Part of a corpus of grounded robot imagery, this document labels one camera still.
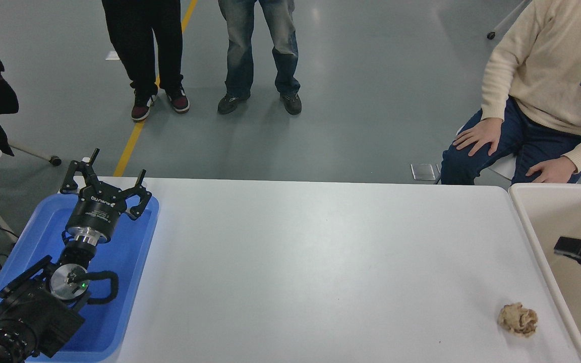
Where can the seated person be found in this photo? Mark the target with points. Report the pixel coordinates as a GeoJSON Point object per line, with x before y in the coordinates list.
{"type": "Point", "coordinates": [547, 75]}

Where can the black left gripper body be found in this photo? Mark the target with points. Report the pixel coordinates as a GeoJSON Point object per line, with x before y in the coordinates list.
{"type": "Point", "coordinates": [96, 209]}

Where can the standing person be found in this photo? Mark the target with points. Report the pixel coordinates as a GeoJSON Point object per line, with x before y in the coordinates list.
{"type": "Point", "coordinates": [139, 45]}
{"type": "Point", "coordinates": [240, 50]}

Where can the blue plastic tray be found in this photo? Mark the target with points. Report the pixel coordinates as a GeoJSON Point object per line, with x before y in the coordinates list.
{"type": "Point", "coordinates": [129, 242]}

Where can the large pale dustbin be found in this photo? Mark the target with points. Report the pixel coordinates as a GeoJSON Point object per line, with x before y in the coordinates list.
{"type": "Point", "coordinates": [563, 222]}

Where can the white seat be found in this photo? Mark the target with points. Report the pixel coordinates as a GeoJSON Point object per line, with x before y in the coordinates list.
{"type": "Point", "coordinates": [503, 169]}

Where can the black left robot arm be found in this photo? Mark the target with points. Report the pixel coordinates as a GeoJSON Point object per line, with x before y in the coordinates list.
{"type": "Point", "coordinates": [33, 312]}

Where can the crumpled tan paper ball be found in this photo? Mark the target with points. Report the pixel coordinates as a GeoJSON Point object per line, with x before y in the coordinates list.
{"type": "Point", "coordinates": [517, 318]}

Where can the chair leg with castor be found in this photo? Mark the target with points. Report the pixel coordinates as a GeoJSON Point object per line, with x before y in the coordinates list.
{"type": "Point", "coordinates": [506, 19]}
{"type": "Point", "coordinates": [33, 154]}

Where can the metal floor plate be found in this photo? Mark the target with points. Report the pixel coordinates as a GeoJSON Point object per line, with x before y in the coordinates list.
{"type": "Point", "coordinates": [422, 172]}

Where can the seated person's right hand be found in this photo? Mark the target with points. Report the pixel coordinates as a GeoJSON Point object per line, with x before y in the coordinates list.
{"type": "Point", "coordinates": [482, 135]}

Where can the seated person's left hand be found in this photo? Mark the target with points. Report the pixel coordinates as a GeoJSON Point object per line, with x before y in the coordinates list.
{"type": "Point", "coordinates": [553, 171]}

